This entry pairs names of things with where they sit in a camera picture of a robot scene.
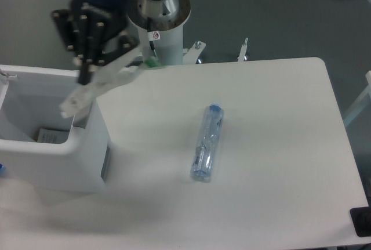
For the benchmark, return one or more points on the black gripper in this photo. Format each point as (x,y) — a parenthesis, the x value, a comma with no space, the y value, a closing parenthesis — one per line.
(83,28)

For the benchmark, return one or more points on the clear plastic bag green strip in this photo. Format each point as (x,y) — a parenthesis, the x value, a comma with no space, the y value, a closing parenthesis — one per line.
(118,73)

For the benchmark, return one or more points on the crushed clear plastic bottle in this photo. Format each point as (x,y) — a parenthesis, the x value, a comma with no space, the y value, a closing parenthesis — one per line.
(207,142)

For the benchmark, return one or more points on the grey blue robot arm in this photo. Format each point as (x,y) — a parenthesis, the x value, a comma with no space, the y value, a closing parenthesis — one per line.
(94,31)

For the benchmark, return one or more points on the white trash can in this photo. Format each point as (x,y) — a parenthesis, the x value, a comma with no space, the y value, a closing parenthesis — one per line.
(42,147)

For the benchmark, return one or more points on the white leveling foot bolt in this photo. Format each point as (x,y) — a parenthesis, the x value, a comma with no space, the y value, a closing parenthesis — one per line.
(243,56)

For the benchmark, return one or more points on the blue object at left edge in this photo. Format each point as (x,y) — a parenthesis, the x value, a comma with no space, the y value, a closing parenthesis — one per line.
(2,170)

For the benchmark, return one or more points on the black device at table corner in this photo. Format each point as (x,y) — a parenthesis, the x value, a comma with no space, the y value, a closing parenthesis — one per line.
(361,220)

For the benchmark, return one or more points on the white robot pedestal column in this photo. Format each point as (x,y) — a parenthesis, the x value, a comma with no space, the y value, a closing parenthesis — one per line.
(160,25)

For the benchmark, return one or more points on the white pedestal base frame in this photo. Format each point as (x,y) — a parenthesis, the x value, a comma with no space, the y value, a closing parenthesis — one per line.
(192,55)

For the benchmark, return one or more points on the white frame at right edge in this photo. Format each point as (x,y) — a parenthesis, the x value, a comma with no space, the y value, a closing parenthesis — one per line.
(358,105)

